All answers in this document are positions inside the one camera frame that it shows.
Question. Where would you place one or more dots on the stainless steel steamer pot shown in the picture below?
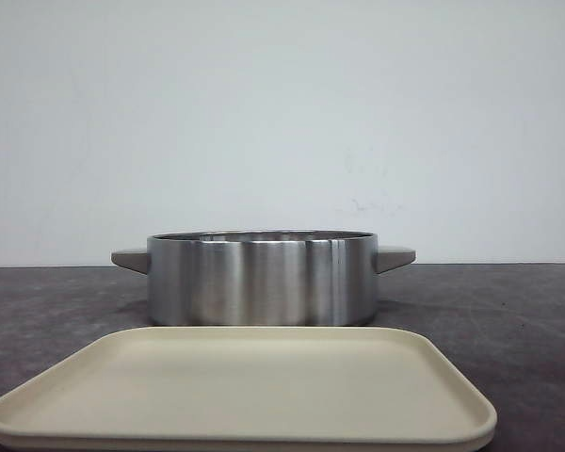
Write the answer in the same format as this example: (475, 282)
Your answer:
(263, 278)

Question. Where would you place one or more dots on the cream rectangular tray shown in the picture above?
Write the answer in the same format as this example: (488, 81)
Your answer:
(250, 389)

